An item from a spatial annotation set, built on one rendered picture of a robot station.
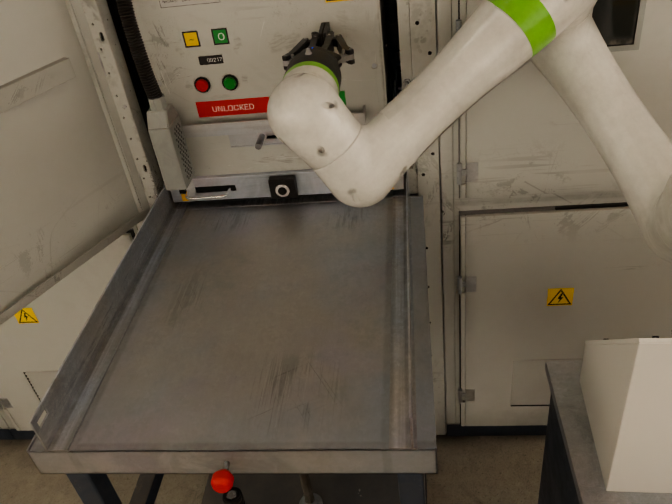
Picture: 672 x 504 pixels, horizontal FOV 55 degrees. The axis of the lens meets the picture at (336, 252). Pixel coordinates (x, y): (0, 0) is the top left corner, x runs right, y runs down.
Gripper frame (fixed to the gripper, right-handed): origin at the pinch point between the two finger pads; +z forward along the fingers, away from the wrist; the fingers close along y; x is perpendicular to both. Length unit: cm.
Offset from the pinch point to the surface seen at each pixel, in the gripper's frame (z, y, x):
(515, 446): -2, 40, -123
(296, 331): -41, -6, -38
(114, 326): -38, -41, -38
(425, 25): 2.1, 19.1, -0.6
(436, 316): 2, 19, -75
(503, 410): 0, 37, -110
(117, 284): -31, -42, -33
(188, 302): -32, -29, -38
